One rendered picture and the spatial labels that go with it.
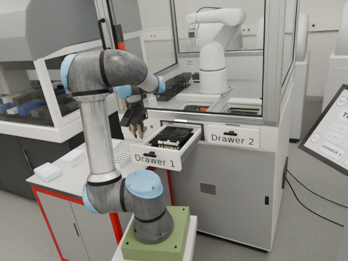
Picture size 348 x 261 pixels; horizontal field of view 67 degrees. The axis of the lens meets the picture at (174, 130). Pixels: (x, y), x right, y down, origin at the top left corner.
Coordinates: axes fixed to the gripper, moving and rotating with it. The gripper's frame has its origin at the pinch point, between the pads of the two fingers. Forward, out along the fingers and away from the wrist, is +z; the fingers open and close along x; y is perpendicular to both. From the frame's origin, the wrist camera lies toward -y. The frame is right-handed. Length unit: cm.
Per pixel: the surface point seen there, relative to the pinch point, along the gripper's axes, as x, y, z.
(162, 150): -19.1, -5.2, 2.0
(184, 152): -25.4, 4.5, 7.0
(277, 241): -66, 48, 94
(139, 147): -5.7, -6.3, 1.9
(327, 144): -88, 8, -7
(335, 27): -74, 339, -12
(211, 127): -30.6, 27.9, 2.6
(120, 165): 10.0, -7.3, 16.0
